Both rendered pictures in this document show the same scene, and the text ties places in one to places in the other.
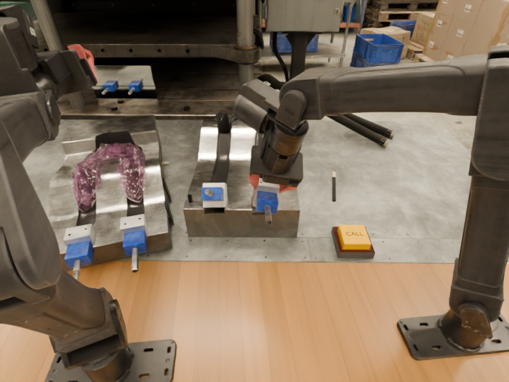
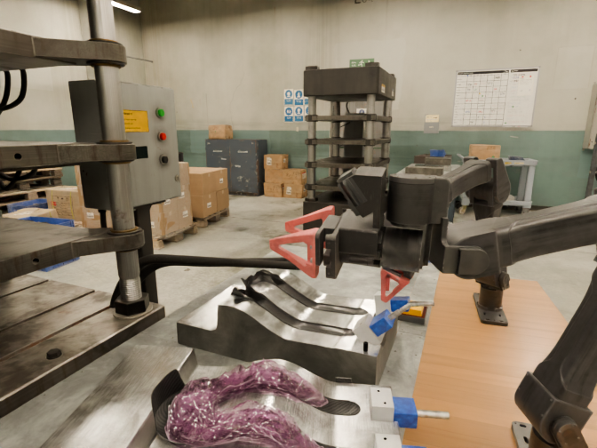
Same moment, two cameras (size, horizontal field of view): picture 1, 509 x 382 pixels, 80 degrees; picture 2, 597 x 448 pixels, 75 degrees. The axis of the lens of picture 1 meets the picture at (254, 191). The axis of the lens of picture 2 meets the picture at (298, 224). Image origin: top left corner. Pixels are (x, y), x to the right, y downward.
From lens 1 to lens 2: 0.93 m
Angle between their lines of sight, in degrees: 64
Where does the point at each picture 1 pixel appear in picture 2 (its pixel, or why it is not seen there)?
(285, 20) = (137, 195)
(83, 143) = (143, 431)
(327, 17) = (171, 184)
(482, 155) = (499, 195)
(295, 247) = (408, 339)
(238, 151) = (291, 309)
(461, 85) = (486, 170)
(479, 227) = not seen: hidden behind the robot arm
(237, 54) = (128, 239)
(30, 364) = not seen: outside the picture
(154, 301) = (464, 435)
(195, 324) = (490, 410)
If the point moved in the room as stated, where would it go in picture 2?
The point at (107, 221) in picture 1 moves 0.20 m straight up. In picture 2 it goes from (354, 436) to (360, 320)
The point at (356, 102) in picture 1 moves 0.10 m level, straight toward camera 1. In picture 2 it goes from (457, 191) to (503, 196)
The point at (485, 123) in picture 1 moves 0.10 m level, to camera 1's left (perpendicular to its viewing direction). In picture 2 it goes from (498, 180) to (502, 187)
